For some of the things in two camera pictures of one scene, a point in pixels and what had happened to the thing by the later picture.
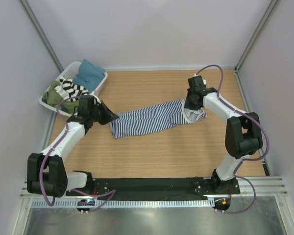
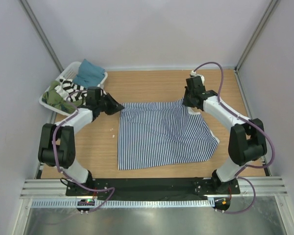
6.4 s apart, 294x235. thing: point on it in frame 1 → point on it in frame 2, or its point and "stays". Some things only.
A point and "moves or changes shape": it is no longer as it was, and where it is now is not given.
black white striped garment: (70, 91) stays
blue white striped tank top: (157, 116) moves or changes shape
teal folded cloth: (88, 75) stays
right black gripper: (187, 105) stays
